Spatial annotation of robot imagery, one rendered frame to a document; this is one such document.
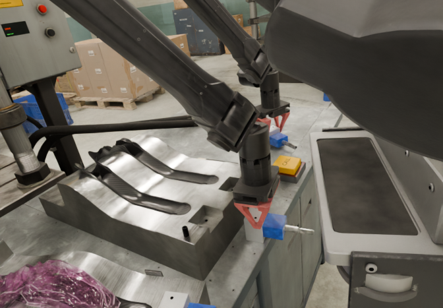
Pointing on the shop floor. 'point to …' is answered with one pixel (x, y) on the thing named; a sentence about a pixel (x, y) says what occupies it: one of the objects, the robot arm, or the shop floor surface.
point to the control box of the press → (37, 57)
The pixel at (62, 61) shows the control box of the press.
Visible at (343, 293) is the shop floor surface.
